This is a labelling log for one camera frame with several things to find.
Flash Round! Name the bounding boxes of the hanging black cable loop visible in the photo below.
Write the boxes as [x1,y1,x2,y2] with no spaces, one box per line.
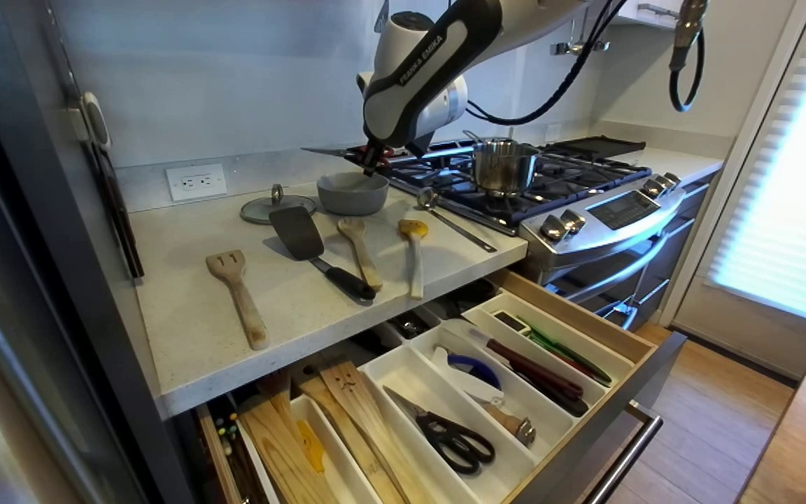
[666,0,711,116]

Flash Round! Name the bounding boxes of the white wall outlet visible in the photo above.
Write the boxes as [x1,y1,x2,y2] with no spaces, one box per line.
[163,163,231,206]

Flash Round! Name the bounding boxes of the blue and white can opener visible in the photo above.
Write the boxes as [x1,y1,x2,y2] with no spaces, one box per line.
[429,343,506,396]

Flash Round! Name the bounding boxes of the wooden drawer with grey front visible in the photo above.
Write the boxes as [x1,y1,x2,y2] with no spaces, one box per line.
[192,268,692,504]

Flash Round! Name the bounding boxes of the grey round lid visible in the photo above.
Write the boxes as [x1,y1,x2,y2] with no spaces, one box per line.
[238,182,321,227]

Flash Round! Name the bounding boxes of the yellow spatula with white handle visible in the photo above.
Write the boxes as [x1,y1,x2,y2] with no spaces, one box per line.
[394,214,433,303]

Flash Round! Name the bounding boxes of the grey bowl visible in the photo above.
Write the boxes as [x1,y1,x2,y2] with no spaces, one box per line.
[314,168,392,221]

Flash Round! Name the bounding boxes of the white cutlery organiser tray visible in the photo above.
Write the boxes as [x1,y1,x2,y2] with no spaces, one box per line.
[231,287,643,504]

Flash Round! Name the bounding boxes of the black nylon turner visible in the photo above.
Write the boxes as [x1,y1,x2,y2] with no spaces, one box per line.
[266,205,381,307]

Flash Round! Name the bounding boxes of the green-handled utensil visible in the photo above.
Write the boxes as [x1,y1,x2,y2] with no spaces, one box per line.
[521,319,615,388]

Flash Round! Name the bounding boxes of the stainless steel pot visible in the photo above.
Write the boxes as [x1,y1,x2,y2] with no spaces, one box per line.
[461,132,543,199]

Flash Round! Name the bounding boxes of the angled wooden spatula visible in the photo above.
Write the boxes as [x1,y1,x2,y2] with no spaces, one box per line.
[231,395,342,504]

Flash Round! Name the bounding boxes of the wooden slotted spatula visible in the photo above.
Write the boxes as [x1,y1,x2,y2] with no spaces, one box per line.
[201,247,273,352]

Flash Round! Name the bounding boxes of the wooden spoon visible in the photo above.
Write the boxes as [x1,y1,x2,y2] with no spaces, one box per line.
[333,214,387,294]

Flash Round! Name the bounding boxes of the stainless steel refrigerator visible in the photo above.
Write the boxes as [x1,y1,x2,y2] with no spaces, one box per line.
[0,0,196,504]

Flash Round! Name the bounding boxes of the wooden table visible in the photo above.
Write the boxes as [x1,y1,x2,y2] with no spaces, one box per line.
[735,357,806,504]

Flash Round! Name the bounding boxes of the wide wooden spatula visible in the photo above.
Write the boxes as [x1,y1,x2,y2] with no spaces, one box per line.
[317,357,445,504]

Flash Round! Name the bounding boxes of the narrow wooden spatula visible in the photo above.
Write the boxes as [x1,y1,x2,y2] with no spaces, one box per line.
[293,371,408,504]

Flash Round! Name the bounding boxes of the white window blind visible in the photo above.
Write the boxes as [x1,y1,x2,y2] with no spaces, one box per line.
[707,0,806,336]

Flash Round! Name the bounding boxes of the white wall cabinet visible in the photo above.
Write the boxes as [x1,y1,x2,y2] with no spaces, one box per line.
[608,0,697,34]

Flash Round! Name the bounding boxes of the white spatula dark red handle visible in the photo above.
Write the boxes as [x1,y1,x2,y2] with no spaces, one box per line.
[483,333,594,419]

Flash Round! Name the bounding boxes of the black-handled scissors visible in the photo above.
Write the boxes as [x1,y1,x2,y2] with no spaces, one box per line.
[384,384,501,478]

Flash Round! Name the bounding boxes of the stainless steel gas range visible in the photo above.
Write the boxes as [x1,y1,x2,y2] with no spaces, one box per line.
[363,132,715,331]

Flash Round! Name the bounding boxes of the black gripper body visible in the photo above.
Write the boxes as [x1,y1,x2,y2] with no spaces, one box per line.
[356,116,408,168]

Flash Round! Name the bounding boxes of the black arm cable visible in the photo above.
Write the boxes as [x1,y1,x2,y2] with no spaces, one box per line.
[464,0,632,129]

